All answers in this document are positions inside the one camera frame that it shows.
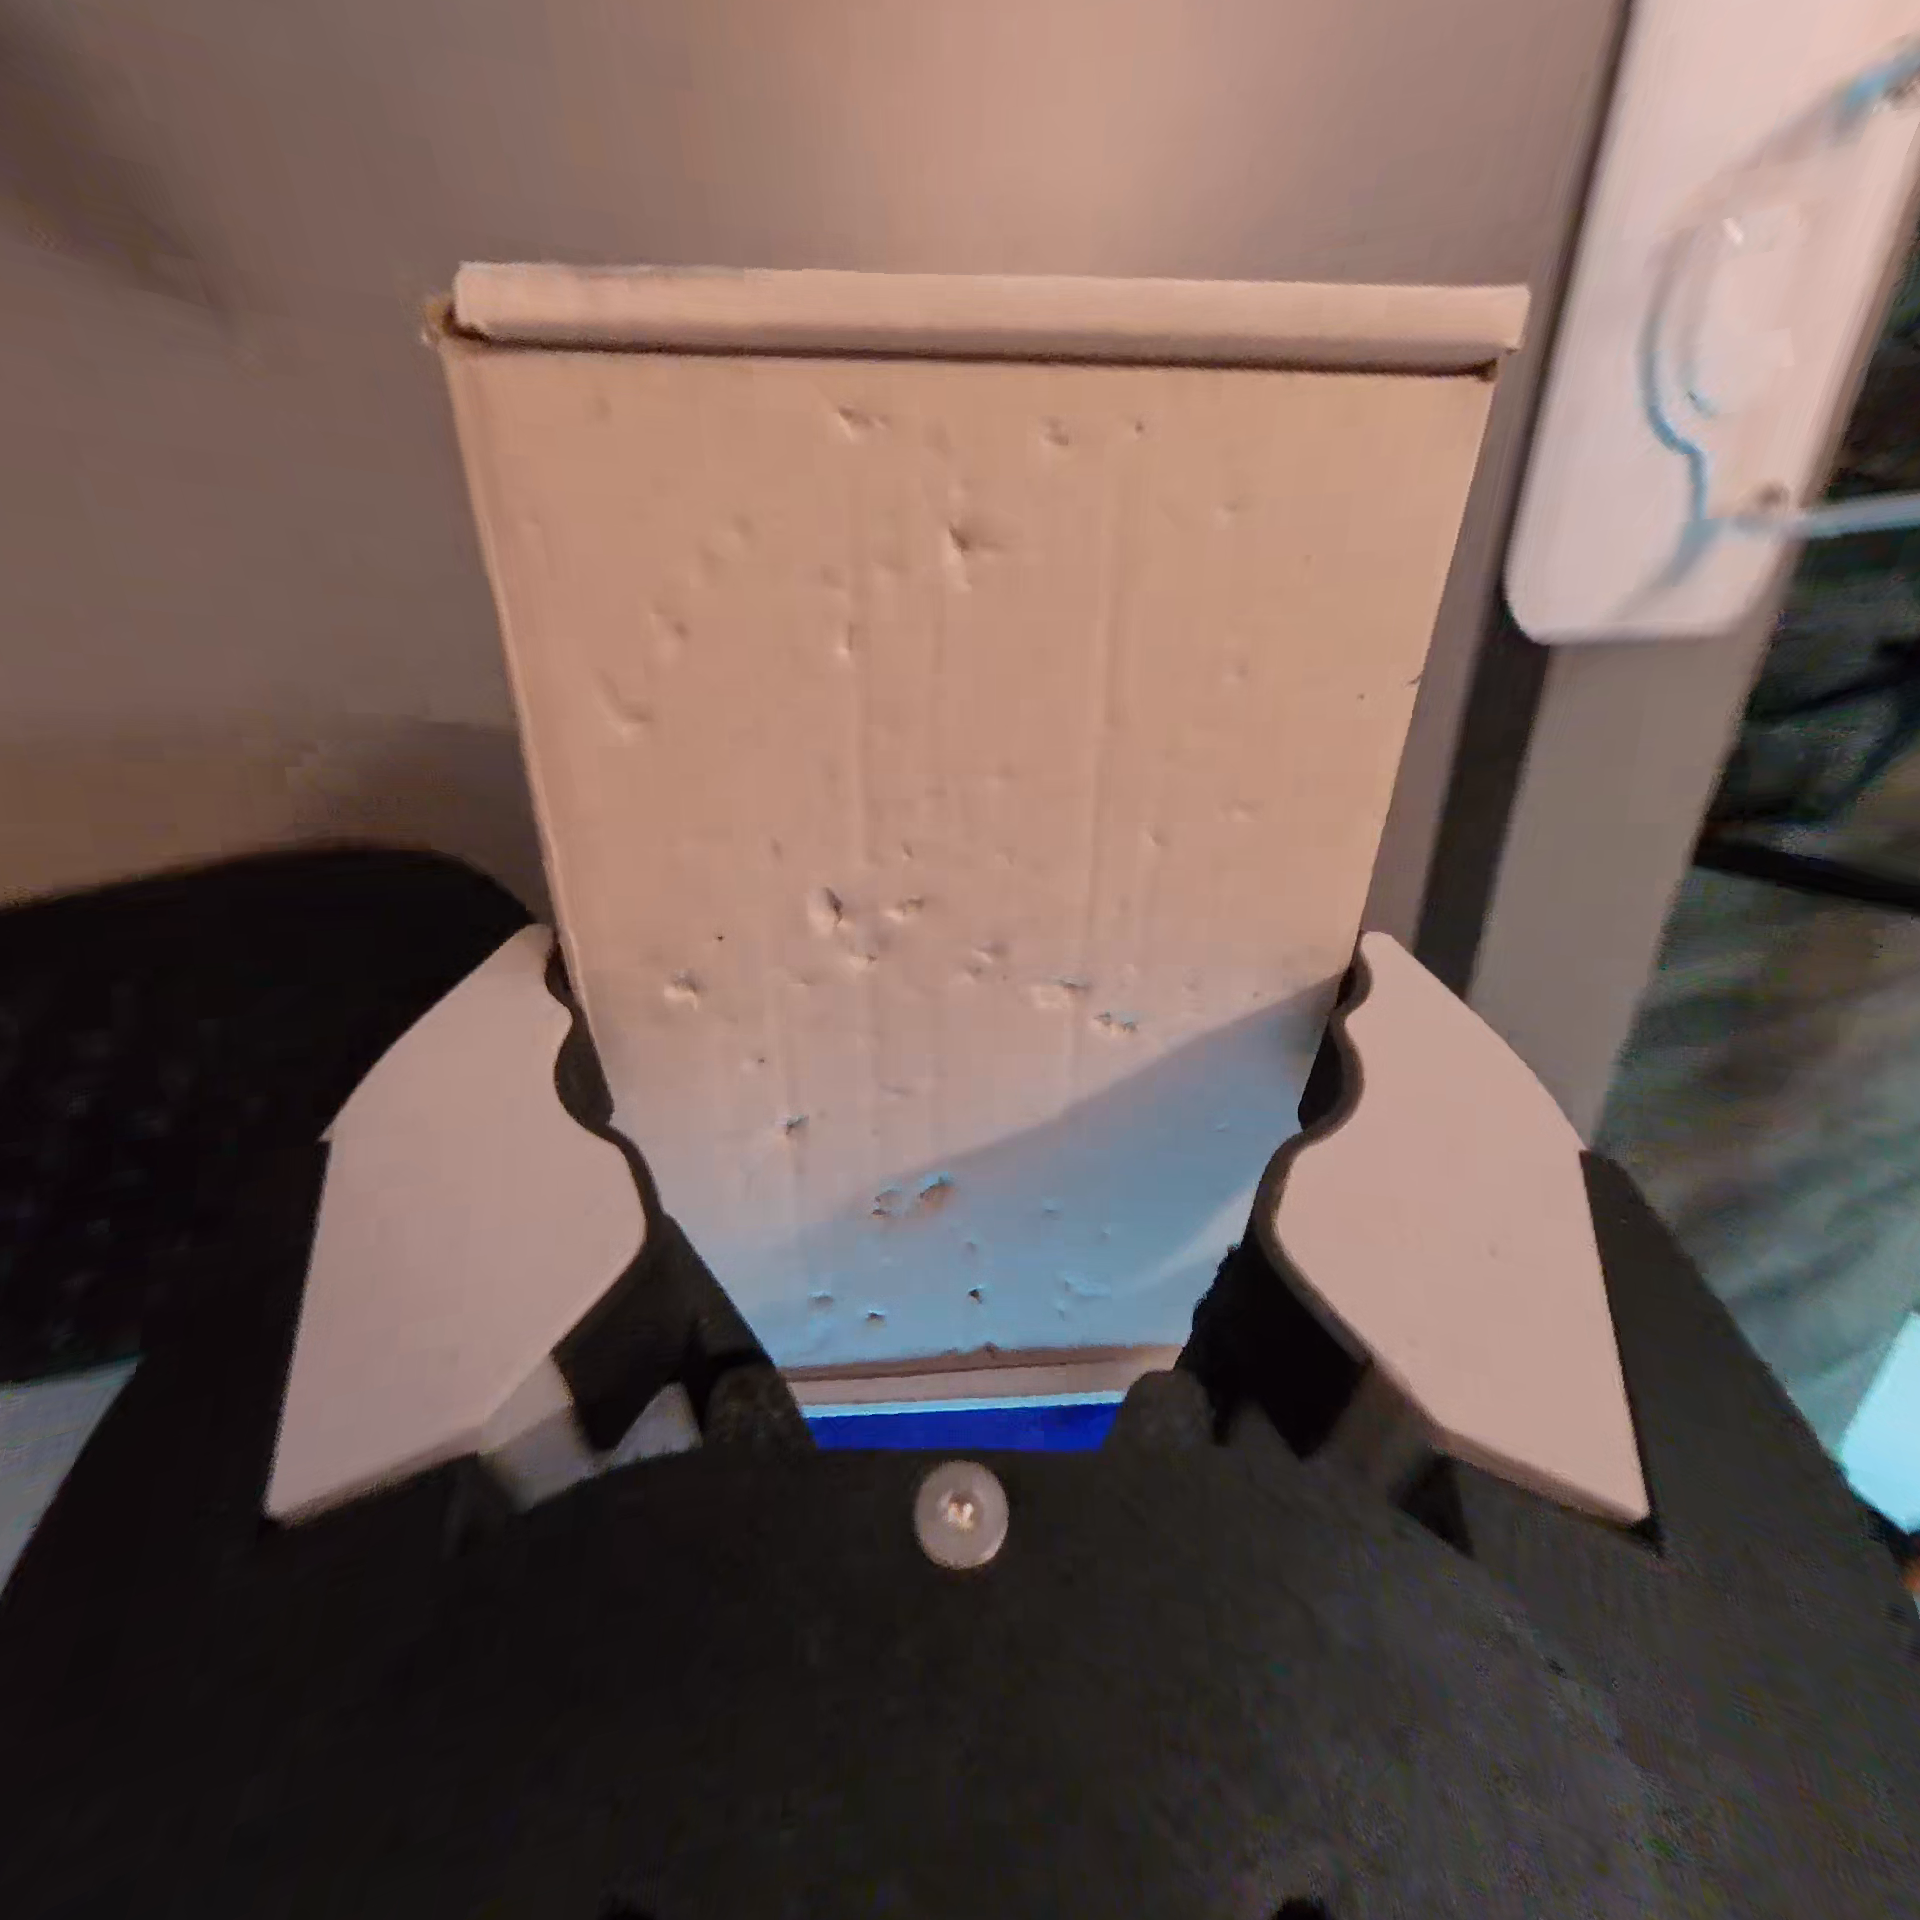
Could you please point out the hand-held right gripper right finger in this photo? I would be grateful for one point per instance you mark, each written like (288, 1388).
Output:
(1469, 1245)

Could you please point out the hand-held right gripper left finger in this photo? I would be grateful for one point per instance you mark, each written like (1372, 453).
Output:
(451, 1245)

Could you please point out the blue plastic bin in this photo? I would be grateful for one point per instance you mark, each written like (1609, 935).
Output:
(961, 1424)

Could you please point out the white cardboard mailer box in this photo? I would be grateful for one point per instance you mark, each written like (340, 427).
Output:
(973, 750)

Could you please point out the grey desk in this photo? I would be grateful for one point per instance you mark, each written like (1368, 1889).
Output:
(224, 525)

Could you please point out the black wrist rest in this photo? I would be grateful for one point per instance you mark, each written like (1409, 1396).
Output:
(224, 1080)

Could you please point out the white-based document stand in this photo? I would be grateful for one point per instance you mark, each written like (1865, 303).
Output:
(1693, 376)

